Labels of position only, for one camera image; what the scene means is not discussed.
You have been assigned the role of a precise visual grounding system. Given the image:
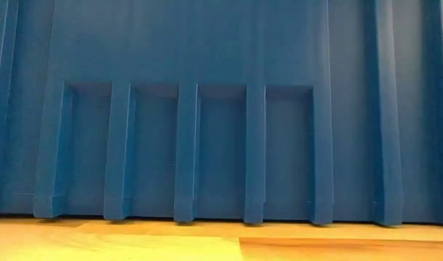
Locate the blue plastic bin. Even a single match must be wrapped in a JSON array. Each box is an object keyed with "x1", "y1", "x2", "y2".
[{"x1": 0, "y1": 0, "x2": 443, "y2": 228}]

